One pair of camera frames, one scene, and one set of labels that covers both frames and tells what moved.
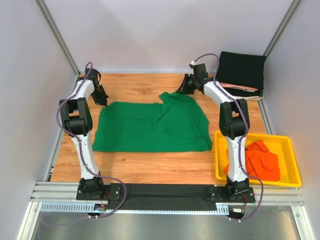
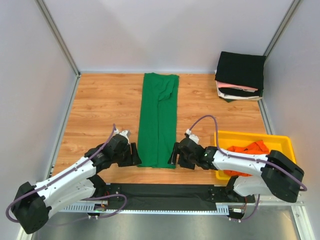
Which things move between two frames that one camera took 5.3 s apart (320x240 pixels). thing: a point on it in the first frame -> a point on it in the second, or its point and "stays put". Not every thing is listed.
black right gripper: [183, 88] -> [173, 159]
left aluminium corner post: [54, 28] stays put
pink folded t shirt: [236, 86] stays put
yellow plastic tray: [282, 146] stays put
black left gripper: [102, 101] -> [133, 159]
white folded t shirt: [249, 98] stays put
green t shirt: [178, 123] -> [158, 135]
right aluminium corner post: [292, 9] stays put
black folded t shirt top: [241, 69] stays put
